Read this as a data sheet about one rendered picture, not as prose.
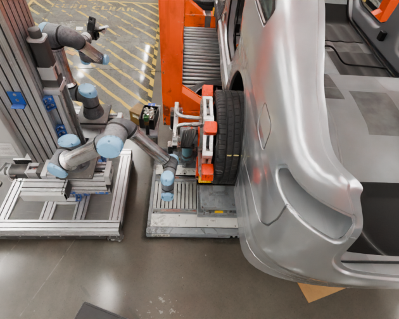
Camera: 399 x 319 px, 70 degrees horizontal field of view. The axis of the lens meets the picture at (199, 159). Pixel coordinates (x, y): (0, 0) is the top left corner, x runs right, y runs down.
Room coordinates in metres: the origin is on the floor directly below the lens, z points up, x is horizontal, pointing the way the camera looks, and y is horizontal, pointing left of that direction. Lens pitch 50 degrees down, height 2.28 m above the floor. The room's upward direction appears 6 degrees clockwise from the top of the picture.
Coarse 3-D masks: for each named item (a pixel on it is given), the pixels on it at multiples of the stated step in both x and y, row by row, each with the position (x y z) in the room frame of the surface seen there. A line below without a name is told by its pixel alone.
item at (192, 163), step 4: (196, 148) 1.75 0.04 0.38; (180, 152) 1.68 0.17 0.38; (196, 152) 1.72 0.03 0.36; (180, 156) 1.68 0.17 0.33; (196, 156) 1.70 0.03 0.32; (180, 160) 1.67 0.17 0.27; (192, 160) 1.68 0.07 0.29; (184, 164) 1.79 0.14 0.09; (188, 164) 1.79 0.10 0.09; (192, 164) 1.80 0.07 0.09
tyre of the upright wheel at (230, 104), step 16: (224, 96) 1.49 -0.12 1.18; (240, 96) 1.51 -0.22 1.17; (224, 112) 1.35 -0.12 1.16; (240, 112) 1.37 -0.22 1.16; (224, 128) 1.25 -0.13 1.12; (240, 128) 1.27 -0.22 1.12; (224, 144) 1.19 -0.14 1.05; (240, 144) 1.20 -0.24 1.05; (224, 160) 1.14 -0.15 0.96; (240, 160) 1.15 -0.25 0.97; (224, 176) 1.12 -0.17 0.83
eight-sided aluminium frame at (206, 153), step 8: (208, 96) 1.54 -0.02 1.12; (200, 104) 1.66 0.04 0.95; (208, 104) 1.61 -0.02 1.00; (200, 112) 1.66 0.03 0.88; (208, 120) 1.32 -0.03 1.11; (200, 152) 1.49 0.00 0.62; (208, 152) 1.18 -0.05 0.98; (200, 160) 1.41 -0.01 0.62; (208, 160) 1.17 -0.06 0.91; (200, 168) 1.20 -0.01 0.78; (200, 176) 1.16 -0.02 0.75
